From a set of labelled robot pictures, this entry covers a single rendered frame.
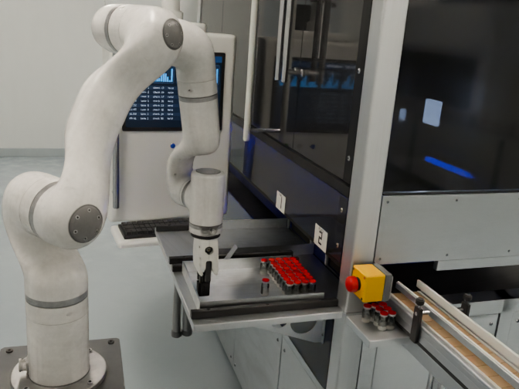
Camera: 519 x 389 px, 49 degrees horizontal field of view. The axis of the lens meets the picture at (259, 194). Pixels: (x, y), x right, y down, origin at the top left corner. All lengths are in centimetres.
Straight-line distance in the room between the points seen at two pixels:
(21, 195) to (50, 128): 575
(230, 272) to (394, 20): 84
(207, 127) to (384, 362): 83
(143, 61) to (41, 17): 567
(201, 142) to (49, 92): 555
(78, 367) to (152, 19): 70
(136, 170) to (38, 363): 119
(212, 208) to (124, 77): 42
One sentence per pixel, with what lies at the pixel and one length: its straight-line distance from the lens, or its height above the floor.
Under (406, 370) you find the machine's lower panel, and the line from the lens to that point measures 175.
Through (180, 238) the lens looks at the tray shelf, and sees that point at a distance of 196.
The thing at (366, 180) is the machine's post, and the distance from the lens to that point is 142.
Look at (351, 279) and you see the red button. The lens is 143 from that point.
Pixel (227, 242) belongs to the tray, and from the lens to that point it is 193.
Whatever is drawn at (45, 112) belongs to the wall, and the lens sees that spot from 686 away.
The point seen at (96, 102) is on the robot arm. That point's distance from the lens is 113.
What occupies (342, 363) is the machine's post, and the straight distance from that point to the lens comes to 162.
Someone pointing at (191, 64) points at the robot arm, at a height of 150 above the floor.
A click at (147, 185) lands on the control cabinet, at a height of 95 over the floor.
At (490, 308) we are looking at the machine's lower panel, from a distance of 181.
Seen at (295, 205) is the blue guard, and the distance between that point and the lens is 182.
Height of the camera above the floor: 159
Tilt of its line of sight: 16 degrees down
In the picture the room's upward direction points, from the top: 4 degrees clockwise
